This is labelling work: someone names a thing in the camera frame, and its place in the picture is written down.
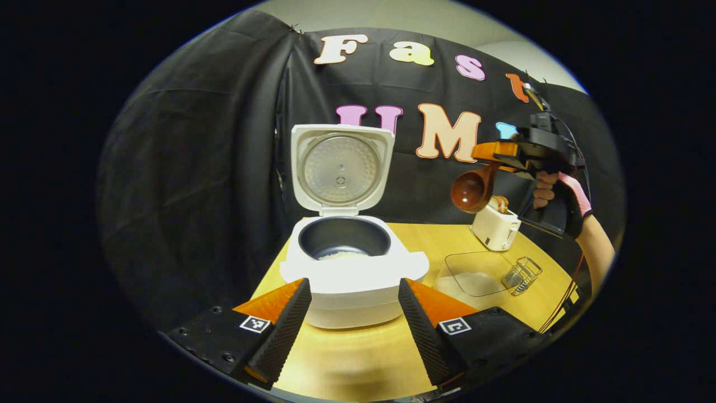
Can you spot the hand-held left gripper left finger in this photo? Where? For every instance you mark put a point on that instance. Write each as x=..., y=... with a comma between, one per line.
x=282, y=336

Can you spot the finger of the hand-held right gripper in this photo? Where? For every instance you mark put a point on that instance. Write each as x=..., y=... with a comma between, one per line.
x=495, y=150
x=508, y=167

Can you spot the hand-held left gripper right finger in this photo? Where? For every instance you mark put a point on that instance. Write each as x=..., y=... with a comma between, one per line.
x=425, y=336

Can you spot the brown wooden spoon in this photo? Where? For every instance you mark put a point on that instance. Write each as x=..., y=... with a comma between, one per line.
x=470, y=193

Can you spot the white rice cooker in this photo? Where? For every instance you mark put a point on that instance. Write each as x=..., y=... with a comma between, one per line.
x=352, y=291

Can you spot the white rice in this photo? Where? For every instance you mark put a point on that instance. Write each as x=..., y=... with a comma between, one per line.
x=344, y=256

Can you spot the clear plastic rice container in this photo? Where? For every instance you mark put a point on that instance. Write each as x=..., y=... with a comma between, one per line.
x=447, y=267

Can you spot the toasted bread slice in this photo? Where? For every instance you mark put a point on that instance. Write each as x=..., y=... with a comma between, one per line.
x=504, y=205
x=493, y=205

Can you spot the white toaster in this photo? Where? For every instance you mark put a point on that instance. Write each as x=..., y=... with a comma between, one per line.
x=495, y=229

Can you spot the black backdrop cloth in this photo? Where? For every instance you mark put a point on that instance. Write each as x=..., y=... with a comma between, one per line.
x=196, y=196

